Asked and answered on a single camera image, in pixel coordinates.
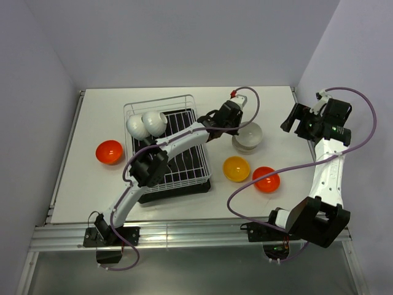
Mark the orange plastic bowl right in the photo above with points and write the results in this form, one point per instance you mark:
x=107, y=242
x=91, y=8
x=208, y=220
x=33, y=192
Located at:
x=266, y=185

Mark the orange plastic bowl left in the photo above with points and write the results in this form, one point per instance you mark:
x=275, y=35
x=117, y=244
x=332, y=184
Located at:
x=109, y=152

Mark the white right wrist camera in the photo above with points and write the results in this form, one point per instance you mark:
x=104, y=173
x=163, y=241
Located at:
x=322, y=99

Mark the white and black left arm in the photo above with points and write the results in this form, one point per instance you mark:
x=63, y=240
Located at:
x=147, y=167

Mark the yellow plastic bowl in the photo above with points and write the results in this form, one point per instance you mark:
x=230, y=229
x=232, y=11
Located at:
x=236, y=169

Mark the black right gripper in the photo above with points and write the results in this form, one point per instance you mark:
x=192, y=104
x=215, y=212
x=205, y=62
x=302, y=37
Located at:
x=301, y=112

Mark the orange plastic bowl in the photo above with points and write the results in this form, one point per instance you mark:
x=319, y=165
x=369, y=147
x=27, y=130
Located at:
x=266, y=185
x=109, y=152

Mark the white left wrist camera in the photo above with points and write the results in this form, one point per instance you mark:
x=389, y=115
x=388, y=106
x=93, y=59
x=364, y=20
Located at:
x=240, y=100

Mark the white wire dish rack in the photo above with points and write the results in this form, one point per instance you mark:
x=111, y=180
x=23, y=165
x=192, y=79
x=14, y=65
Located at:
x=162, y=105

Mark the aluminium frame rail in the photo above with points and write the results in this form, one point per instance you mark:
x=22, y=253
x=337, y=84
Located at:
x=176, y=234

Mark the white ribbed ceramic bowl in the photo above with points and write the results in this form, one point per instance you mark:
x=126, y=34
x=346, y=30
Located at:
x=155, y=122

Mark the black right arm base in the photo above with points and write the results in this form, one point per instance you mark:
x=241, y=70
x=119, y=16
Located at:
x=275, y=243

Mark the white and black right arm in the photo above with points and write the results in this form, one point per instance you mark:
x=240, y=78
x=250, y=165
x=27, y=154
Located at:
x=320, y=217

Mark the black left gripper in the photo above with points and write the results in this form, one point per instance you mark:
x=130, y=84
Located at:
x=237, y=118

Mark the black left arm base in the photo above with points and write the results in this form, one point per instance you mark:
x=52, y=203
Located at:
x=93, y=239

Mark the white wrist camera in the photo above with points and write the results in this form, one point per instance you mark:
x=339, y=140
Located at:
x=322, y=99
x=240, y=100

